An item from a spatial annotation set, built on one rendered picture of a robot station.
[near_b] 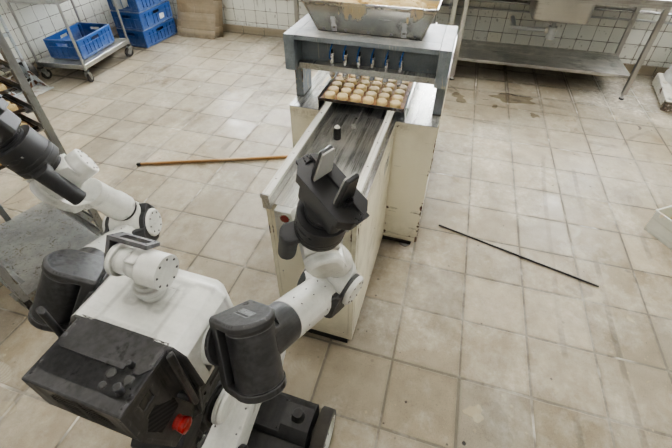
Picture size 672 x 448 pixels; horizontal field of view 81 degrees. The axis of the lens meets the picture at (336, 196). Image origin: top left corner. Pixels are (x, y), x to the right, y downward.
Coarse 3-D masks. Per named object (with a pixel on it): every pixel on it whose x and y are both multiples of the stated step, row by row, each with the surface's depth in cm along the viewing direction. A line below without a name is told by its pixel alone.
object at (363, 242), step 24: (336, 120) 181; (360, 120) 181; (312, 144) 165; (336, 144) 165; (360, 144) 165; (384, 144) 165; (360, 168) 152; (384, 168) 172; (288, 192) 141; (384, 192) 191; (384, 216) 214; (360, 240) 144; (288, 264) 156; (360, 264) 157; (288, 288) 167; (336, 336) 186
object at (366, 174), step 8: (392, 112) 174; (384, 120) 169; (392, 120) 176; (384, 128) 164; (384, 136) 160; (376, 144) 154; (376, 152) 150; (368, 160) 146; (376, 160) 152; (368, 168) 142; (360, 176) 139; (368, 176) 140; (360, 184) 135; (368, 184) 144
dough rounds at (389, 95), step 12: (336, 84) 191; (348, 84) 191; (360, 84) 191; (372, 84) 191; (408, 84) 193; (324, 96) 185; (336, 96) 185; (348, 96) 185; (360, 96) 181; (372, 96) 182; (384, 96) 181; (396, 96) 181
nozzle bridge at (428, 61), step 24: (312, 24) 179; (432, 24) 179; (288, 48) 173; (312, 48) 179; (336, 48) 176; (360, 48) 173; (384, 48) 161; (408, 48) 158; (432, 48) 156; (360, 72) 174; (384, 72) 171; (408, 72) 171; (432, 72) 170
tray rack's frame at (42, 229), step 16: (0, 208) 224; (32, 208) 238; (48, 208) 238; (0, 224) 227; (16, 224) 227; (32, 224) 227; (48, 224) 227; (64, 224) 227; (80, 224) 227; (0, 240) 218; (16, 240) 218; (32, 240) 218; (48, 240) 218; (64, 240) 218; (80, 240) 218; (16, 256) 209; (32, 256) 209; (16, 272) 201; (32, 272) 201; (32, 288) 193
